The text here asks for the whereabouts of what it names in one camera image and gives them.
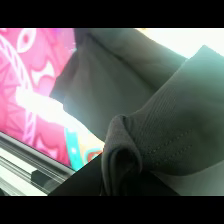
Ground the silver frame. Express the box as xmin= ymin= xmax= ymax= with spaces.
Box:
xmin=0 ymin=131 xmax=76 ymax=197

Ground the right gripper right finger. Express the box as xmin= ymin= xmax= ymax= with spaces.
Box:
xmin=133 ymin=170 xmax=182 ymax=197

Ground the black T-shirt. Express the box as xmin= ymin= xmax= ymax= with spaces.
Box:
xmin=49 ymin=28 xmax=224 ymax=197

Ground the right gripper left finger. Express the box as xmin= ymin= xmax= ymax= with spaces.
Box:
xmin=49 ymin=155 xmax=105 ymax=197

